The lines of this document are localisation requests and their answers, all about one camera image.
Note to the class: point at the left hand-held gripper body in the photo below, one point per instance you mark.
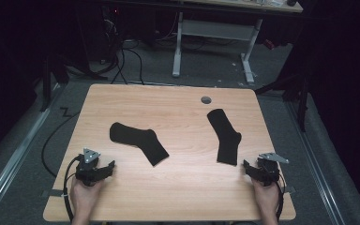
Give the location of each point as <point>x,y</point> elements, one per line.
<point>87,170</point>

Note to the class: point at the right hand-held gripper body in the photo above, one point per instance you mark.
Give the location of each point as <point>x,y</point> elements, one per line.
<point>267,172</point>

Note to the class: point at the black sock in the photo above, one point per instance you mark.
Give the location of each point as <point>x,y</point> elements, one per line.
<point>226,137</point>
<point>140,140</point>

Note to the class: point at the person's right hand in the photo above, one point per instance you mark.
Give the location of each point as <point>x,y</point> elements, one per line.
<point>268,198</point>

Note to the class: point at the person's left hand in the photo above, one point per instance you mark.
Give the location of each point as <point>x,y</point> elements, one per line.
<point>82,198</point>

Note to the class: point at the grey tape strip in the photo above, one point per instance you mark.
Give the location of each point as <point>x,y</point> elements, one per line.
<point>53,192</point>
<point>290,189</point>

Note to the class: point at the grey round table grommet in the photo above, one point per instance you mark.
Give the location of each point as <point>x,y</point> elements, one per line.
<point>206,100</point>

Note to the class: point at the black metal stand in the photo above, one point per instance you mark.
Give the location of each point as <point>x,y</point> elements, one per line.
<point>46,84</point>
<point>303,93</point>

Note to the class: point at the small red object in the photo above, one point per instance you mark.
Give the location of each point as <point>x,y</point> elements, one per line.
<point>269,44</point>

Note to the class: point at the metal floor rail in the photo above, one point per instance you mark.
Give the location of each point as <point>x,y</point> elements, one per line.
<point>15,156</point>
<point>318,168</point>

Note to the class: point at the wooden desk with white frame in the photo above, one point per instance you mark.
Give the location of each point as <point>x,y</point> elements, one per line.
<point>215,29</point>

